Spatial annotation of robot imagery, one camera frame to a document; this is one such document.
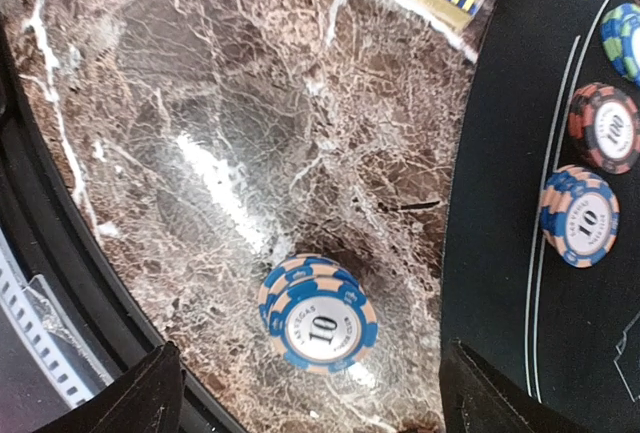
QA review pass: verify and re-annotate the brown chip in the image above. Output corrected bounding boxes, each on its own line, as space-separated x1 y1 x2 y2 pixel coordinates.
568 82 639 175

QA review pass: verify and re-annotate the white cable tray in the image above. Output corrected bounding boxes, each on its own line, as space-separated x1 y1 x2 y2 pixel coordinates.
1 238 114 408

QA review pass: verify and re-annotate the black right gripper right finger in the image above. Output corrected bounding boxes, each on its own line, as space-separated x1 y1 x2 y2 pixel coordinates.
439 340 586 433

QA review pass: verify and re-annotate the round black poker mat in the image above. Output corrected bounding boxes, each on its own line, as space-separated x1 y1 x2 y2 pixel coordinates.
441 0 639 432

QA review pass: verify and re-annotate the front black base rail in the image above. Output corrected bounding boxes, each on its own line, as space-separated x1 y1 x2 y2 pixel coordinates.
1 45 239 432

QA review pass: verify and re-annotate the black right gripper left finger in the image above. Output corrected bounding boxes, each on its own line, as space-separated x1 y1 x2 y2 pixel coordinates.
36 342 184 433

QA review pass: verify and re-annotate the blue tan chip stack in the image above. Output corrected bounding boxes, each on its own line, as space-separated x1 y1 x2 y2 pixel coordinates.
257 253 378 374

